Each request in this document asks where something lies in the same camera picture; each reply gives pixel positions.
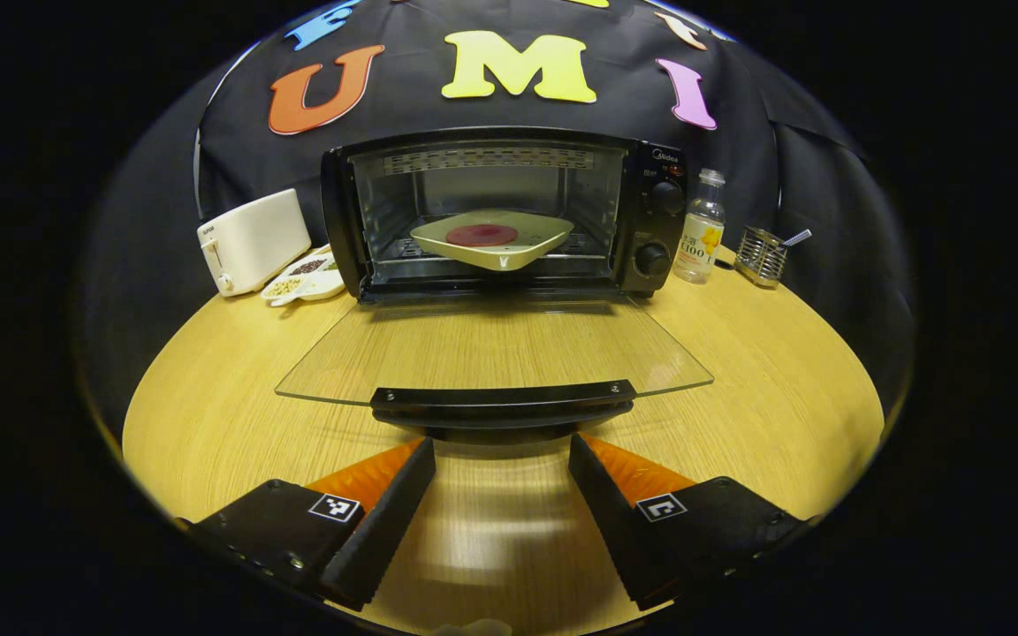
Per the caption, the cream square plate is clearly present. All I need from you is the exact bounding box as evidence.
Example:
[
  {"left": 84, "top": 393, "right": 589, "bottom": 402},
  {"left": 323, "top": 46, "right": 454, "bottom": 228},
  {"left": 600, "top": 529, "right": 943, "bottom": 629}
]
[{"left": 409, "top": 208, "right": 575, "bottom": 272}]

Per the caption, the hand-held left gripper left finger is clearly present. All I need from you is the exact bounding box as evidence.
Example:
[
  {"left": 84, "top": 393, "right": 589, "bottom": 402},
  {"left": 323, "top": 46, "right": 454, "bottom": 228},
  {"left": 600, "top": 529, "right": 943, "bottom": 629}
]
[{"left": 180, "top": 435, "right": 437, "bottom": 612}]

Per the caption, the white toaster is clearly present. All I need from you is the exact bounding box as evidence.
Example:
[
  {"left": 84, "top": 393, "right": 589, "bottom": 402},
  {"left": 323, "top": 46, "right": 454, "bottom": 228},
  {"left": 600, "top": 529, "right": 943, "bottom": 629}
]
[{"left": 196, "top": 188, "right": 313, "bottom": 298}]

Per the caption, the wire mesh utensil holder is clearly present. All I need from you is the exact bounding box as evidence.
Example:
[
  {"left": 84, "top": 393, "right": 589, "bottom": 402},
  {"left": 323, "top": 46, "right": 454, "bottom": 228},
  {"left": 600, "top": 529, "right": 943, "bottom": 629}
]
[{"left": 733, "top": 225, "right": 788, "bottom": 289}]

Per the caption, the clear bottle with yellow label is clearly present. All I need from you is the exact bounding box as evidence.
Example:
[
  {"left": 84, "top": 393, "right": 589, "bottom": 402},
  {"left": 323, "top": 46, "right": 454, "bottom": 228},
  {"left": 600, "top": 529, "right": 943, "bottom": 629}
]
[{"left": 673, "top": 169, "right": 727, "bottom": 285}]

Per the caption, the pink ham slice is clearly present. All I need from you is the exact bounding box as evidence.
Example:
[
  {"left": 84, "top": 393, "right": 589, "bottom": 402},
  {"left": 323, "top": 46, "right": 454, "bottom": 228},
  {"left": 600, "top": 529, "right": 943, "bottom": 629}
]
[{"left": 445, "top": 223, "right": 520, "bottom": 248}]

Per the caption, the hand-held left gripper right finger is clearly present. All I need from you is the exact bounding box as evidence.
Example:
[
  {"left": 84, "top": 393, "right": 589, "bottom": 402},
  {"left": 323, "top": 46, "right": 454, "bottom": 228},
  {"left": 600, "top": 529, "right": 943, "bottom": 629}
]
[{"left": 567, "top": 431, "right": 815, "bottom": 612}]

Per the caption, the black electric oven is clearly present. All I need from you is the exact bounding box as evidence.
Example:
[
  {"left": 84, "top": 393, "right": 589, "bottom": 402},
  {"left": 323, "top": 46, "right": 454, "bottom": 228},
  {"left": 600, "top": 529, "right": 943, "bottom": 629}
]
[{"left": 275, "top": 126, "right": 715, "bottom": 445}]

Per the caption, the white divided snack dish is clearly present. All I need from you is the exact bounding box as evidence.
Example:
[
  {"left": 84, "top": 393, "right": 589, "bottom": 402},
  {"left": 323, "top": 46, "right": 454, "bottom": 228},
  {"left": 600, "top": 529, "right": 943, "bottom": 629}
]
[{"left": 261, "top": 245, "right": 346, "bottom": 308}]

